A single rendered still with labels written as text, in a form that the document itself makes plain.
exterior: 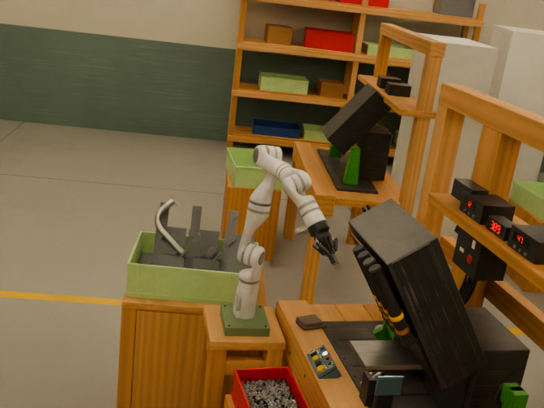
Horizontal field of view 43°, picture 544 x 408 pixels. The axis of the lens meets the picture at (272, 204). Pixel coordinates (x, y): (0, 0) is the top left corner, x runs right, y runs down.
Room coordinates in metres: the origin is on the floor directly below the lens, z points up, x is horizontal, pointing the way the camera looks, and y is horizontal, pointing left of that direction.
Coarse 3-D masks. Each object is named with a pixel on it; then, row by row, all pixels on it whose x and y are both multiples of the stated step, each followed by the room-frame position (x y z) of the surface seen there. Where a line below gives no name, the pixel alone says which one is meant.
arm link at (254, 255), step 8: (248, 248) 2.66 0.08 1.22; (256, 248) 2.66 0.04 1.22; (248, 256) 2.64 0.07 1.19; (256, 256) 2.63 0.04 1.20; (264, 256) 2.68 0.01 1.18; (248, 264) 2.65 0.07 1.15; (256, 264) 2.63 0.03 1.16; (240, 272) 2.68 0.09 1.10; (248, 272) 2.66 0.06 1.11; (256, 272) 2.64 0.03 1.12; (240, 280) 2.65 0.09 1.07; (248, 280) 2.64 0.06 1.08; (256, 280) 2.65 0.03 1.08
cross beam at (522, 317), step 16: (448, 240) 2.89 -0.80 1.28; (448, 256) 2.84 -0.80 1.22; (496, 288) 2.47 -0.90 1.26; (512, 288) 2.44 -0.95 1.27; (496, 304) 2.45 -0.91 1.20; (512, 304) 2.36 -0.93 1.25; (528, 304) 2.31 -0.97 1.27; (512, 320) 2.34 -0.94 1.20; (528, 320) 2.26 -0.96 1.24; (528, 336) 2.23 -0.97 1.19
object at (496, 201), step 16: (464, 192) 2.50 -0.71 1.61; (464, 208) 2.48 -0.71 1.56; (480, 208) 2.38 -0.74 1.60; (496, 208) 2.37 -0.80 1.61; (512, 208) 2.39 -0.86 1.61; (480, 224) 2.36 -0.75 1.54; (512, 224) 2.18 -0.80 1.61; (512, 240) 2.16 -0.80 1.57; (528, 240) 2.08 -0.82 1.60; (528, 256) 2.07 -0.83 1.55
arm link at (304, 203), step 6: (288, 180) 2.40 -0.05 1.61; (288, 186) 2.38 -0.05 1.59; (294, 186) 2.39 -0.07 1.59; (288, 192) 2.39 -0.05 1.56; (294, 192) 2.37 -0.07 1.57; (294, 198) 2.38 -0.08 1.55; (300, 198) 2.36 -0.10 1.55; (306, 198) 2.36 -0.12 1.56; (312, 198) 2.37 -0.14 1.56; (300, 204) 2.36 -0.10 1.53; (306, 204) 2.35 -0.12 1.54; (312, 204) 2.35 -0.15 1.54; (300, 210) 2.36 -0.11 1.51; (306, 210) 2.34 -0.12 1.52
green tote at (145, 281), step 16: (144, 240) 3.32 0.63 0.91; (128, 272) 2.92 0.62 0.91; (144, 272) 2.93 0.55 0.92; (160, 272) 2.93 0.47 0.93; (176, 272) 2.94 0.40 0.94; (192, 272) 2.94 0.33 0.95; (208, 272) 2.94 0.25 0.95; (224, 272) 2.95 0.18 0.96; (128, 288) 2.92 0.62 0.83; (144, 288) 2.93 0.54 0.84; (160, 288) 2.93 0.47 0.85; (176, 288) 2.94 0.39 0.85; (192, 288) 2.94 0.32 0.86; (208, 288) 2.95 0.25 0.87; (224, 288) 2.95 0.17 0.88
